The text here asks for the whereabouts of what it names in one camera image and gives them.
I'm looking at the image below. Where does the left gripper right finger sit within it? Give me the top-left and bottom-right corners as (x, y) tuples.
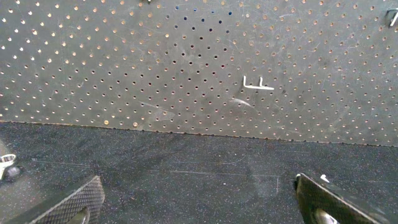
(293, 172), (398, 224)

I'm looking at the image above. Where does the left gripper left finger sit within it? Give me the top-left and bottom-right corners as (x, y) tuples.
(4, 175), (106, 224)

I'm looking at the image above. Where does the black pegboard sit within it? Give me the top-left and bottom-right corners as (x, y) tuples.
(0, 0), (398, 147)

